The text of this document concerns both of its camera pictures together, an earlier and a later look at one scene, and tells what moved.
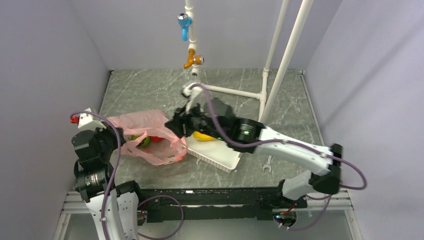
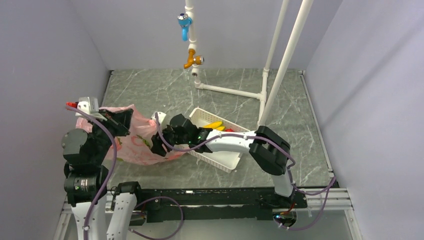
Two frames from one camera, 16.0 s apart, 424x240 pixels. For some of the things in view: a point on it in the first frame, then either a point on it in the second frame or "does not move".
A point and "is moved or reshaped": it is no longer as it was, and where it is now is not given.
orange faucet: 198,59 does not move
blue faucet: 184,21 does not move
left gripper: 110,131 to 120,120
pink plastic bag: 150,123 is moved or reshaped
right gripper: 180,125 to 157,143
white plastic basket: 217,152 does not move
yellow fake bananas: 200,136 is moved or reshaped
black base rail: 162,205 does not move
